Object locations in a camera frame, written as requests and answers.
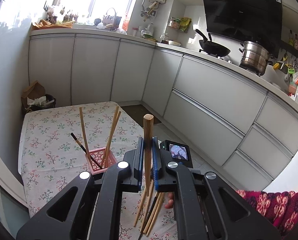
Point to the black range hood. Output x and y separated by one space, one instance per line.
246 20

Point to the black wok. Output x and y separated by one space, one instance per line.
211 47

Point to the steel steamer pot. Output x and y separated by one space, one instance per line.
254 57

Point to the person's right hand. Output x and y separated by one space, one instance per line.
170 203

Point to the black trash bin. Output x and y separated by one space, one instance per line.
44 102

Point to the white lower cabinets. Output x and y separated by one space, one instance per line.
238 123

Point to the floral tablecloth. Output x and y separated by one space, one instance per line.
49 158

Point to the window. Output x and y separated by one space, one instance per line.
93 0

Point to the pink perforated holder basket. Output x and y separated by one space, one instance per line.
98 156

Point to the countertop clutter basket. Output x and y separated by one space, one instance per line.
111 20

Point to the black chopstick gold band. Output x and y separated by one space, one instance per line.
85 153

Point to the white bowl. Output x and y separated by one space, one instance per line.
174 43

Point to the green snack bags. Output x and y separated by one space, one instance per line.
180 24

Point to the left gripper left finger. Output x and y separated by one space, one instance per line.
89 207

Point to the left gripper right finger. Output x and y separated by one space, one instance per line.
205 206

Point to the red floral sleeve forearm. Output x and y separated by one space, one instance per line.
280 209

